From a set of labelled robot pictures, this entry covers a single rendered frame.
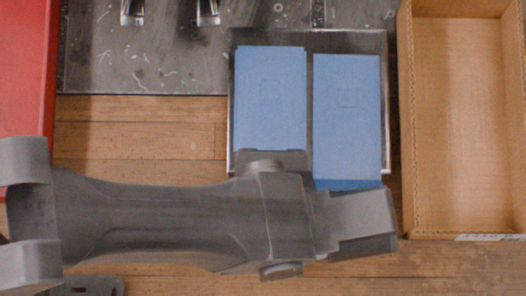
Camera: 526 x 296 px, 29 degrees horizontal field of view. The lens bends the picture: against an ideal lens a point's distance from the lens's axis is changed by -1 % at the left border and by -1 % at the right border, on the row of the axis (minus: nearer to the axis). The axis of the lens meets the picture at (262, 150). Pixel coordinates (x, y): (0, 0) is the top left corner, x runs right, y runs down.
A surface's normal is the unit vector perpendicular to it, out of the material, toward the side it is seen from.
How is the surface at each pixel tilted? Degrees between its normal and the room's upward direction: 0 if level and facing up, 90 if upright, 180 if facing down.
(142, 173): 0
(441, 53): 0
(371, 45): 0
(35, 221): 48
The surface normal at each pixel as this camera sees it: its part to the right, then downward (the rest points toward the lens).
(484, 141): 0.03, -0.25
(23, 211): -0.71, -0.06
